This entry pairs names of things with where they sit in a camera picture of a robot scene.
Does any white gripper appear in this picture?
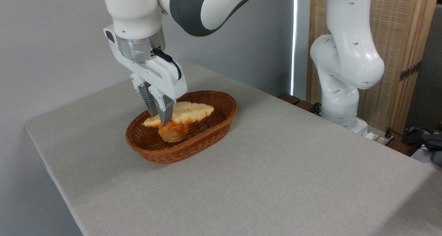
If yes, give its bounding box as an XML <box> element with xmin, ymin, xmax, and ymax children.
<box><xmin>110</xmin><ymin>43</ymin><xmax>188</xmax><ymax>125</ymax></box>

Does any long leaf-shaped bread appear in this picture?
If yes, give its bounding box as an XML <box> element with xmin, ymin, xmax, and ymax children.
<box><xmin>142</xmin><ymin>101</ymin><xmax>215</xmax><ymax>128</ymax></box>

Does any round braided bread roll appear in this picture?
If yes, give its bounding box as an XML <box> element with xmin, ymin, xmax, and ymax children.
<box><xmin>158</xmin><ymin>120</ymin><xmax>189</xmax><ymax>143</ymax></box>

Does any brown wicker oval basket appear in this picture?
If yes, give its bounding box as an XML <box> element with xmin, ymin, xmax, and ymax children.
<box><xmin>125</xmin><ymin>90</ymin><xmax>238</xmax><ymax>164</ymax></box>

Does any grey tablecloth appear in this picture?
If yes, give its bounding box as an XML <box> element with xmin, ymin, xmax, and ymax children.
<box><xmin>25</xmin><ymin>61</ymin><xmax>442</xmax><ymax>236</ymax></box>

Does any white vertical light strip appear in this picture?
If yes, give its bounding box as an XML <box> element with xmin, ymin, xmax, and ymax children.
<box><xmin>291</xmin><ymin>0</ymin><xmax>298</xmax><ymax>96</ymax></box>

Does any metal screen hinge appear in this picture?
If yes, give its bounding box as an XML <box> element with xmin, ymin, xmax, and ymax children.
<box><xmin>400</xmin><ymin>61</ymin><xmax>422</xmax><ymax>82</ymax></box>

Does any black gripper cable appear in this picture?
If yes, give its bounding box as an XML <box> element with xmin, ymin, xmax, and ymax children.
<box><xmin>152</xmin><ymin>47</ymin><xmax>182</xmax><ymax>81</ymax></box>

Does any black and blue cable bundle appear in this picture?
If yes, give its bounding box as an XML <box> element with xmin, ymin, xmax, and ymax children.
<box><xmin>401</xmin><ymin>126</ymin><xmax>442</xmax><ymax>167</ymax></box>

